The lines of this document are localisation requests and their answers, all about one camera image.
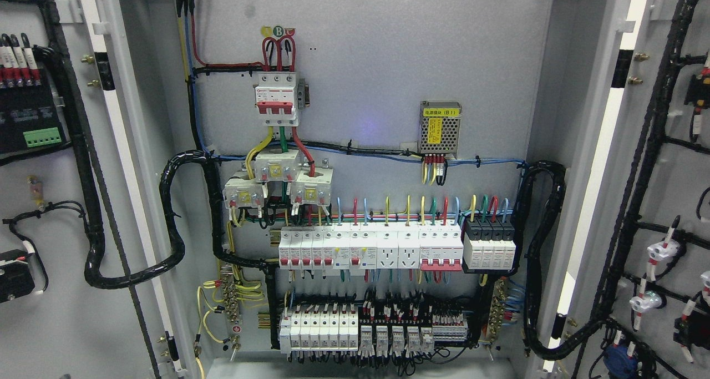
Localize grey cabinet door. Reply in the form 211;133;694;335
0;0;200;379
521;0;708;378

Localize white current transformers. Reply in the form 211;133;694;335
223;148;334;209

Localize white socket breaker row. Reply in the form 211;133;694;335
277;222;463;275

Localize metal mesh power supply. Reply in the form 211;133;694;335
418;101;462;156

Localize main red white breaker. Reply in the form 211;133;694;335
255;71;303;127

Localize black surge protector block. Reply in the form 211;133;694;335
463;218;520;277

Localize black digital power meter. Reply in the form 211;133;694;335
1;63;69;154

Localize black cable loom right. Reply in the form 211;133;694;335
513;161;602;360

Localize black cable loom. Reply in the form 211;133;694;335
513;161;602;360
83;150;278;290

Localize black cable loom left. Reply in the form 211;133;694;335
83;150;278;290

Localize white rotary selector switch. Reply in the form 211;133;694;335
1;249;35;303

